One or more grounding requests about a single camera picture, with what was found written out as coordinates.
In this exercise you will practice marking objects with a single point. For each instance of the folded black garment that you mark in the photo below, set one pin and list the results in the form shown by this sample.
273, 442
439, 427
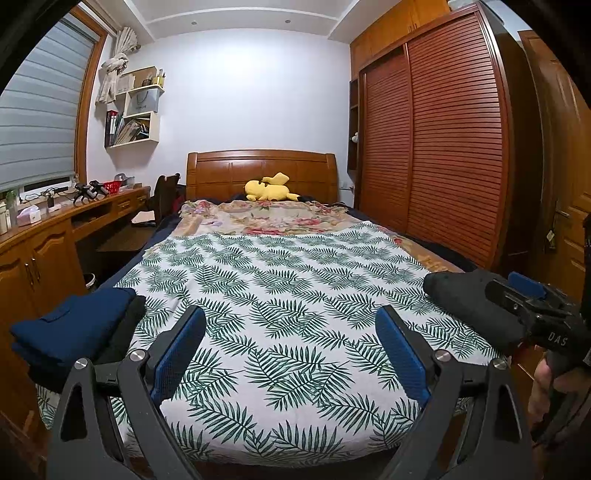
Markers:
129, 327

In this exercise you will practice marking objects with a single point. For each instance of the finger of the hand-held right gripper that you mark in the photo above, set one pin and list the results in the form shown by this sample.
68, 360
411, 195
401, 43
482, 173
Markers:
526, 282

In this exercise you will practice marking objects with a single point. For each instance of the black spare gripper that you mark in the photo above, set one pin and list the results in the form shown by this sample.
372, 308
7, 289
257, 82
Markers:
90, 190

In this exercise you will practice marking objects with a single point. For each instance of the tied beige curtain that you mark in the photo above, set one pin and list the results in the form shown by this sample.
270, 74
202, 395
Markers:
113, 69

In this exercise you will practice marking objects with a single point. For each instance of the leaf-print blanket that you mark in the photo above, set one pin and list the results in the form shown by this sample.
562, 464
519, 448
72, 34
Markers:
277, 300

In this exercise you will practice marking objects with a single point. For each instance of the grey window blind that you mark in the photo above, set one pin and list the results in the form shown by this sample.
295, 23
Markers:
37, 120

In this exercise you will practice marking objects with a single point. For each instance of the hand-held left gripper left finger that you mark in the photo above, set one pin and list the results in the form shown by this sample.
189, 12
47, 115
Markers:
178, 355

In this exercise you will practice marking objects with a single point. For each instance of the dark chair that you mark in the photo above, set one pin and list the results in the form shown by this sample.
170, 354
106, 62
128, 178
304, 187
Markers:
166, 196

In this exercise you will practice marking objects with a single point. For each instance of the white wall shelf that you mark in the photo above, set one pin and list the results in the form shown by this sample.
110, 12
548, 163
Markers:
154, 129

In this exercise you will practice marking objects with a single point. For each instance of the row of books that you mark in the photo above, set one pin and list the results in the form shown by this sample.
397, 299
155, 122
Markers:
127, 131

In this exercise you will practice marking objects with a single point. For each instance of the wooden slatted wardrobe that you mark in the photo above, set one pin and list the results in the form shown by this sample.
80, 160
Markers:
452, 138

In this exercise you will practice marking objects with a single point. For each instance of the wooden desk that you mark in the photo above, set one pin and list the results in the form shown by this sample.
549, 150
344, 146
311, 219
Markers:
46, 249

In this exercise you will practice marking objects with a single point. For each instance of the waste bin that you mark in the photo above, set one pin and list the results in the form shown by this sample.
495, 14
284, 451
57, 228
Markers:
89, 279

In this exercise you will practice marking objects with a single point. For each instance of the black jacket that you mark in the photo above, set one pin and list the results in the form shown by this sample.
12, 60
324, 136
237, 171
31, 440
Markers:
466, 300

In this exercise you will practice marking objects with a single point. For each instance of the wooden door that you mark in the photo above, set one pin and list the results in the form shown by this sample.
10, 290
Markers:
554, 138

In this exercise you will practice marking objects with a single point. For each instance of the floral blanket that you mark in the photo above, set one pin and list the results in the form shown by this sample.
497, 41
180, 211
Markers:
277, 217

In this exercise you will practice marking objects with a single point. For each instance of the person's right hand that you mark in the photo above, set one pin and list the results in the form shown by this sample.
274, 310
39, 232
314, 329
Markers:
542, 392

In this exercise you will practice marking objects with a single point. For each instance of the pink tissue box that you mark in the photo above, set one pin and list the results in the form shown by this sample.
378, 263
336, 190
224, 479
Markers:
28, 215

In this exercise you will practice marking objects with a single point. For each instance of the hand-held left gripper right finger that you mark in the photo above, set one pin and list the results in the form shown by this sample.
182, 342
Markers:
404, 355

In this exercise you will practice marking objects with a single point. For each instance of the red basket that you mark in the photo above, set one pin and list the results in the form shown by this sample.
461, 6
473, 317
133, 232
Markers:
112, 187

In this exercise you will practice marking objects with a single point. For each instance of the folded navy blue garment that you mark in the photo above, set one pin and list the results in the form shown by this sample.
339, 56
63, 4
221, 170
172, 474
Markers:
74, 323

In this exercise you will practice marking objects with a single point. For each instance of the white paper bag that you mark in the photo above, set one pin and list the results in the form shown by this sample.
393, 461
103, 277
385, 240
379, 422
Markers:
142, 101

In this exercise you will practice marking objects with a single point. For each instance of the yellow plush toy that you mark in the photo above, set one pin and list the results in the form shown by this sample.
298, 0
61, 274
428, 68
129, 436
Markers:
268, 189

